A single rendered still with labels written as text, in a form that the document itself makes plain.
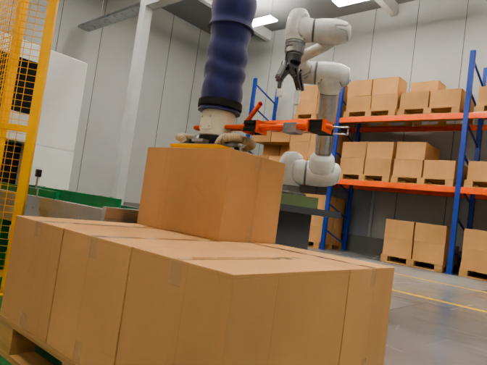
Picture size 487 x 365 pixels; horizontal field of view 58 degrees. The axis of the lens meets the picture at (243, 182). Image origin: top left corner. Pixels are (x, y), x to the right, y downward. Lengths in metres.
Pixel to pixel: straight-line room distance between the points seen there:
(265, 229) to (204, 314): 1.05
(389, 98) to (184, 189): 8.18
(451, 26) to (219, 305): 10.76
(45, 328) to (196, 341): 0.75
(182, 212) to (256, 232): 0.35
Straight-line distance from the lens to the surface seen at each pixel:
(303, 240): 2.74
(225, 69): 2.21
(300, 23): 2.08
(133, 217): 2.38
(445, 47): 11.34
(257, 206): 2.03
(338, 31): 2.07
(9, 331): 1.99
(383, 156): 9.65
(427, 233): 9.14
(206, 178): 1.95
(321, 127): 1.85
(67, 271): 1.62
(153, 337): 1.25
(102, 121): 12.42
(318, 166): 2.69
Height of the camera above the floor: 0.70
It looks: 3 degrees up
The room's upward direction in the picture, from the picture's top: 8 degrees clockwise
